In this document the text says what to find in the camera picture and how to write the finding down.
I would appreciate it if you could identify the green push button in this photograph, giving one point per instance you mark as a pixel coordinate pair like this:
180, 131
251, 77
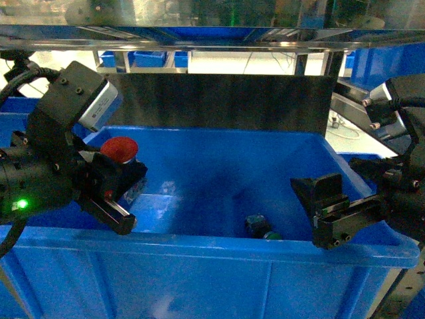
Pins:
258, 227

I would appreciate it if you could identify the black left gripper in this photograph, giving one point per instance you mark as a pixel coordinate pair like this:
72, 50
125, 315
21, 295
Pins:
38, 168

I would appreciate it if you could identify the blue bin centre of shelf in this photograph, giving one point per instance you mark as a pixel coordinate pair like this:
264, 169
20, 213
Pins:
189, 255

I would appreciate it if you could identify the dark metal back plate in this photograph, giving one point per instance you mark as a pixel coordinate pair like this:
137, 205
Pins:
229, 101

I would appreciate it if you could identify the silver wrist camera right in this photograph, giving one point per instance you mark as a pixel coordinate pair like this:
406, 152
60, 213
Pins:
393, 107

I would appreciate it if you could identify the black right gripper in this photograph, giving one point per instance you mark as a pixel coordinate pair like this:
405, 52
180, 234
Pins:
336, 220

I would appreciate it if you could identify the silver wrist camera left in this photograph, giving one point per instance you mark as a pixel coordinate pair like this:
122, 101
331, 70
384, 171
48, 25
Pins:
102, 108

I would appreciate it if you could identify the blue bin left rear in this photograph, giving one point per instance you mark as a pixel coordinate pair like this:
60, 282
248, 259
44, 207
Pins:
14, 115

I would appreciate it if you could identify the red mushroom push button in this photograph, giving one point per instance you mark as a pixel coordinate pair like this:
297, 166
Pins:
122, 151

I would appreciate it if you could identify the large blue bin right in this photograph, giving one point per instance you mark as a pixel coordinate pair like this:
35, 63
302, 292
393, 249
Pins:
372, 67

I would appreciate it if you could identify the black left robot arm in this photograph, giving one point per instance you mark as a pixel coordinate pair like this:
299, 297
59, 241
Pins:
48, 166

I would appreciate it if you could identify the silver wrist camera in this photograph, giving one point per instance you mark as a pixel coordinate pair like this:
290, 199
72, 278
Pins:
393, 107
102, 108

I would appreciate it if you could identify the stainless steel shelf front rail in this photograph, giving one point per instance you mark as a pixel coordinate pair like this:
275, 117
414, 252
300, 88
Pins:
106, 38

